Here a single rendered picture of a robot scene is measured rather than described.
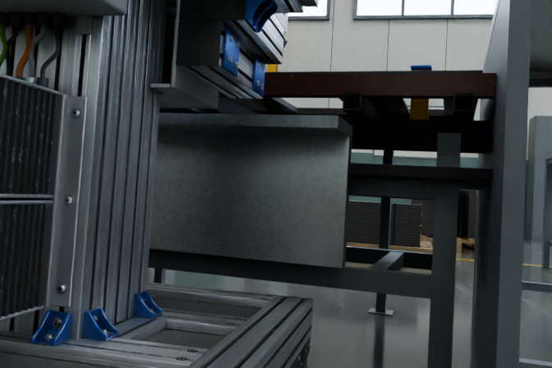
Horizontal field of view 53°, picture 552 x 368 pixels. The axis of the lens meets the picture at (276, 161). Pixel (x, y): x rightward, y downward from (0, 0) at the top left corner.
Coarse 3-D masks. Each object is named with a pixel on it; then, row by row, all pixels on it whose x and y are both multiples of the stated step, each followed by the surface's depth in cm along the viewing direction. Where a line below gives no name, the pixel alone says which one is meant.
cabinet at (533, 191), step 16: (544, 128) 870; (528, 144) 916; (544, 144) 868; (528, 160) 910; (544, 160) 867; (528, 176) 905; (544, 176) 865; (528, 192) 899; (528, 208) 894; (528, 224) 888
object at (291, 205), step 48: (192, 144) 162; (240, 144) 158; (288, 144) 153; (336, 144) 149; (192, 192) 161; (240, 192) 157; (288, 192) 152; (336, 192) 148; (192, 240) 160; (240, 240) 156; (288, 240) 151; (336, 240) 148
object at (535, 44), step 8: (536, 0) 151; (544, 0) 150; (496, 8) 152; (536, 8) 157; (544, 8) 157; (536, 16) 164; (544, 16) 163; (536, 24) 170; (544, 24) 170; (536, 32) 178; (544, 32) 178; (488, 40) 189; (536, 40) 187; (544, 40) 186; (488, 48) 187; (536, 48) 196; (544, 48) 196; (536, 56) 206; (544, 56) 205; (536, 64) 217; (544, 64) 217; (536, 72) 228; (544, 72) 228
